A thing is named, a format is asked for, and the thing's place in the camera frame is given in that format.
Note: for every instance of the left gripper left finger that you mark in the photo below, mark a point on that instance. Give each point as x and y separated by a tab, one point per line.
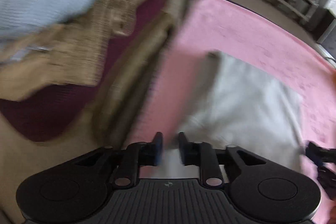
124	164

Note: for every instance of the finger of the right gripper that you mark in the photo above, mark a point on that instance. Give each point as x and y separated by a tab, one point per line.
319	155
327	180

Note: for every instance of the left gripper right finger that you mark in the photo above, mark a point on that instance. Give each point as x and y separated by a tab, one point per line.
220	167

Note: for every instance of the white graphic t-shirt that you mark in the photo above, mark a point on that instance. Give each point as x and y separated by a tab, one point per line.
233	103

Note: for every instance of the beige knitted garment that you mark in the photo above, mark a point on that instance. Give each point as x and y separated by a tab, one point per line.
69	53

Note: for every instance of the pink dalmatian blanket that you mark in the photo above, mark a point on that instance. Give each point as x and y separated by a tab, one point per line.
219	25

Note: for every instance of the maroon chair with wooden frame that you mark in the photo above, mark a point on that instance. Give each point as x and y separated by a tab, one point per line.
103	113

